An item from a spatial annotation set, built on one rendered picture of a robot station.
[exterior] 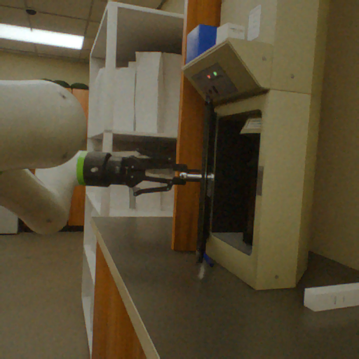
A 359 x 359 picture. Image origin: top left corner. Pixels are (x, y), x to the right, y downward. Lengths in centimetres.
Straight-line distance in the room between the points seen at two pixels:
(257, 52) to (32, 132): 59
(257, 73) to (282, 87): 7
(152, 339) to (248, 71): 59
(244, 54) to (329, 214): 70
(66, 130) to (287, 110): 56
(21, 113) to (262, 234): 63
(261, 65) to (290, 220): 37
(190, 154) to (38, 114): 79
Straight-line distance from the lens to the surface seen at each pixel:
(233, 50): 87
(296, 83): 94
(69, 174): 99
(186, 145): 119
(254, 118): 101
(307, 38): 97
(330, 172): 137
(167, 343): 67
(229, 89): 99
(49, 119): 47
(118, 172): 95
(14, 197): 80
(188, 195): 120
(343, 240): 133
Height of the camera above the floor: 125
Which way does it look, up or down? 4 degrees down
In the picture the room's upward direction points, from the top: 3 degrees clockwise
